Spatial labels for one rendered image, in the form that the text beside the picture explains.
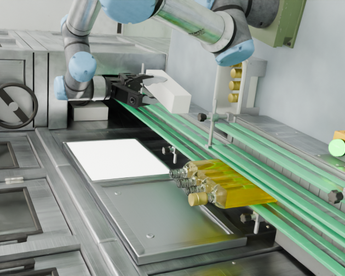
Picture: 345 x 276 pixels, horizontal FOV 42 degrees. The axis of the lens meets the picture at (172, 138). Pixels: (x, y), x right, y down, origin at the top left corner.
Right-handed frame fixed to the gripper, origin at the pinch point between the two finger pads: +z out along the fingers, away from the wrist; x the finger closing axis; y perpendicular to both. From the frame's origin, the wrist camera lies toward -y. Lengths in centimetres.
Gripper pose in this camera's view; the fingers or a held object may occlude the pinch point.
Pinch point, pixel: (163, 90)
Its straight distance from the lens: 152.9
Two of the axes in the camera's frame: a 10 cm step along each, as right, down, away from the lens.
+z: 9.0, -0.5, 4.3
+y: -4.0, -4.5, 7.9
